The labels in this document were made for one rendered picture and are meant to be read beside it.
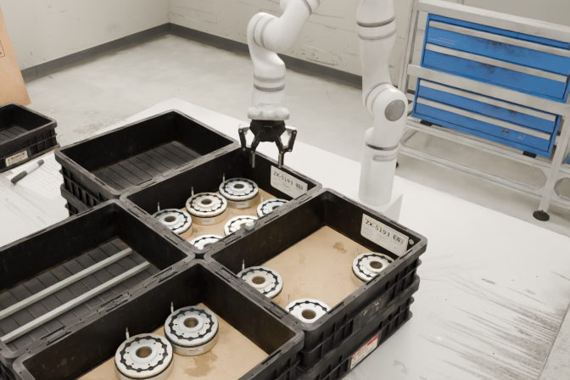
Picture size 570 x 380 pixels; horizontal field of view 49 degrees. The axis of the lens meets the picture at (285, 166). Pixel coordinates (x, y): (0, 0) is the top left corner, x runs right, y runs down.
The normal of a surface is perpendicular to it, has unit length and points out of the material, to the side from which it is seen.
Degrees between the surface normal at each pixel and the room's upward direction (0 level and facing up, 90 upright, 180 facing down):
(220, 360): 0
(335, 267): 0
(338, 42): 90
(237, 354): 0
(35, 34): 90
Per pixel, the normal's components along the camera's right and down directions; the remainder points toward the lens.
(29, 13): 0.82, 0.32
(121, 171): 0.04, -0.86
